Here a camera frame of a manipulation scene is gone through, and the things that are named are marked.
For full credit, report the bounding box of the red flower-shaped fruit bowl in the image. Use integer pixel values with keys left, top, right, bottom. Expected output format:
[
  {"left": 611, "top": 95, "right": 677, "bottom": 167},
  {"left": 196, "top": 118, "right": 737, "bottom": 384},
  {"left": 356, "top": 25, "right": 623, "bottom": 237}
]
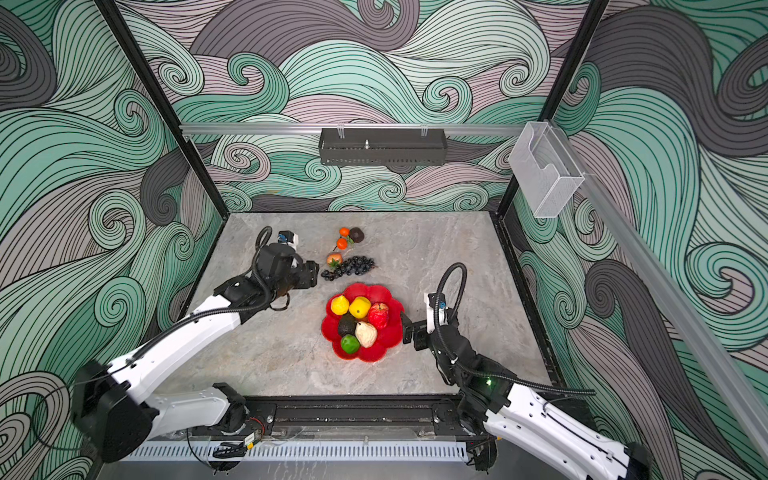
[{"left": 321, "top": 283, "right": 404, "bottom": 363}]

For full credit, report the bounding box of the small peach fruit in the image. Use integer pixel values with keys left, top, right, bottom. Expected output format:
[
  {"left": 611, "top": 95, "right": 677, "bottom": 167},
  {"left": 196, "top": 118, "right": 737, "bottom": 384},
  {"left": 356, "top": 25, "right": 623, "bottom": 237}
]
[{"left": 326, "top": 252, "right": 343, "bottom": 270}]

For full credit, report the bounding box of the small wrinkled yellow fruit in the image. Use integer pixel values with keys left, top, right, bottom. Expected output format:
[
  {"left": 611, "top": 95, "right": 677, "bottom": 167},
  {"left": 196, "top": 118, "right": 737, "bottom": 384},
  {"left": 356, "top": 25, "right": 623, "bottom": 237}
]
[{"left": 330, "top": 295, "right": 350, "bottom": 317}]

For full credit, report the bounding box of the red apple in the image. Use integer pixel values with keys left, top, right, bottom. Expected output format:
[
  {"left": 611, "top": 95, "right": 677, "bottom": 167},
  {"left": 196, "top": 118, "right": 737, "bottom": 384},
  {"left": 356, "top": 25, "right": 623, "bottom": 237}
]
[{"left": 367, "top": 302, "right": 390, "bottom": 330}]

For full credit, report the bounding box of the beige garlic bulb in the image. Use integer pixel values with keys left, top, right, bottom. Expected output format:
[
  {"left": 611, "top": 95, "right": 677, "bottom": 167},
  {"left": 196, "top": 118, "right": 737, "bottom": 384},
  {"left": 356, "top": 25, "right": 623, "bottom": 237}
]
[{"left": 355, "top": 322, "right": 378, "bottom": 348}]

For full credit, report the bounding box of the large yellow lemon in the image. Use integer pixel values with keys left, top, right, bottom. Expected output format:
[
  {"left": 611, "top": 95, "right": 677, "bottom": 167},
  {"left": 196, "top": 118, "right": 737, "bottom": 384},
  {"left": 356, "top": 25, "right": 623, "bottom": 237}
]
[{"left": 348, "top": 296, "right": 372, "bottom": 320}]

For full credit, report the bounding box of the dark avocado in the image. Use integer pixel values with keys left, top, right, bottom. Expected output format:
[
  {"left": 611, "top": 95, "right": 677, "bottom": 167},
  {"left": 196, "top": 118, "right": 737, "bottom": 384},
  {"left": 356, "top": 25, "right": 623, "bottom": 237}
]
[{"left": 337, "top": 313, "right": 358, "bottom": 338}]

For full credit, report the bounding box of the dark brown passion fruit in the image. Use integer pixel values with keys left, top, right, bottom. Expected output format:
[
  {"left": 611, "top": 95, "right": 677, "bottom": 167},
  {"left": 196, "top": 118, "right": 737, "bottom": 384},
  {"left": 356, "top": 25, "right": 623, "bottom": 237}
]
[{"left": 348, "top": 227, "right": 365, "bottom": 243}]

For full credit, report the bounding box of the green lime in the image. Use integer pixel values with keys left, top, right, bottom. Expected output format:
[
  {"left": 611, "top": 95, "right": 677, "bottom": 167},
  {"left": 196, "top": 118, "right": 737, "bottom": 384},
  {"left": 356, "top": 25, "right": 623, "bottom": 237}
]
[{"left": 340, "top": 334, "right": 361, "bottom": 356}]

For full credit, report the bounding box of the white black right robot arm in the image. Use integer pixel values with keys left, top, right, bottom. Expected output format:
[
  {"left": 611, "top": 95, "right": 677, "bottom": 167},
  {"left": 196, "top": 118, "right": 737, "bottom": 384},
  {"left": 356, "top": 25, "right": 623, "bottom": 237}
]
[{"left": 402, "top": 317, "right": 652, "bottom": 479}]

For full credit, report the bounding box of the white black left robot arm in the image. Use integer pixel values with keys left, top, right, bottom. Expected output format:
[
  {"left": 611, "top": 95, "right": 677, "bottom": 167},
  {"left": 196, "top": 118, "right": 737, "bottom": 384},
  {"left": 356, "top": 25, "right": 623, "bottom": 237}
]
[{"left": 71, "top": 243, "right": 320, "bottom": 463}]

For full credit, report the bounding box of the dark purple grape bunch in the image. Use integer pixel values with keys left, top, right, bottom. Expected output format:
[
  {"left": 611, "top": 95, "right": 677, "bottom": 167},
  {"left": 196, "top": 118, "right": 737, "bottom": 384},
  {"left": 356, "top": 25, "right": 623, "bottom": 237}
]
[{"left": 320, "top": 256, "right": 377, "bottom": 281}]

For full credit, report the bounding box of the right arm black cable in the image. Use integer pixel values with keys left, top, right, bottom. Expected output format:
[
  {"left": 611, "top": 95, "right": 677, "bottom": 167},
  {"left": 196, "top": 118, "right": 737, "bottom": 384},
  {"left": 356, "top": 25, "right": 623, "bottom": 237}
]
[{"left": 433, "top": 262, "right": 597, "bottom": 398}]

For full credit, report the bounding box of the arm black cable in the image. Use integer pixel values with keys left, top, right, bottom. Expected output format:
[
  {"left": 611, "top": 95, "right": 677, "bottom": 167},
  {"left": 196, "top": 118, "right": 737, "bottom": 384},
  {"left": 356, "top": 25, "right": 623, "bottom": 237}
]
[
  {"left": 433, "top": 262, "right": 597, "bottom": 398},
  {"left": 119, "top": 225, "right": 274, "bottom": 367}
]

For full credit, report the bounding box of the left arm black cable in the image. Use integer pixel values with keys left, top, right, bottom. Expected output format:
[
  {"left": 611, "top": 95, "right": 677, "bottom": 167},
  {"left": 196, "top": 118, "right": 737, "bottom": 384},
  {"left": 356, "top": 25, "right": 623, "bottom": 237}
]
[{"left": 119, "top": 225, "right": 274, "bottom": 367}]

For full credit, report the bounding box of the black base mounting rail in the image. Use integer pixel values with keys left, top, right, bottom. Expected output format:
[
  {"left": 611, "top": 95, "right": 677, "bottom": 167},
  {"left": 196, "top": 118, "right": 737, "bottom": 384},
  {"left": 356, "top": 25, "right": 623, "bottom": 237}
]
[{"left": 119, "top": 394, "right": 577, "bottom": 439}]

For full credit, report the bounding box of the black perforated wall tray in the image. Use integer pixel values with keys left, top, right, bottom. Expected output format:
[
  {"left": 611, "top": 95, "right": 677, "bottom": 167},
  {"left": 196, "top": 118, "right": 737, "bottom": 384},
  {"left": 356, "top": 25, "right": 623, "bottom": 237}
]
[{"left": 318, "top": 127, "right": 448, "bottom": 167}]

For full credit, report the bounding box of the aluminium wall rail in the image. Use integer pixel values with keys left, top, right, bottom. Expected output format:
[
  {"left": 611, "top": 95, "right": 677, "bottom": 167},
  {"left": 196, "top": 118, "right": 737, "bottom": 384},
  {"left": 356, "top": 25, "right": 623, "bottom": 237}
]
[{"left": 179, "top": 122, "right": 529, "bottom": 138}]

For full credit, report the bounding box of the white slotted cable duct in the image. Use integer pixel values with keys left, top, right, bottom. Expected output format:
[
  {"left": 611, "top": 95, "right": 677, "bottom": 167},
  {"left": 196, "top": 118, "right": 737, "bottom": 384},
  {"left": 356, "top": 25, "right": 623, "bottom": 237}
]
[{"left": 125, "top": 440, "right": 468, "bottom": 463}]

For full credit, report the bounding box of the clear plastic wall bin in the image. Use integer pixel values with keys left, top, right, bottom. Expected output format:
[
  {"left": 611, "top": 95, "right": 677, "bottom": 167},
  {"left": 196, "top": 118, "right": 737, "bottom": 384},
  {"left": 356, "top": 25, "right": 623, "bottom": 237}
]
[{"left": 508, "top": 121, "right": 584, "bottom": 219}]

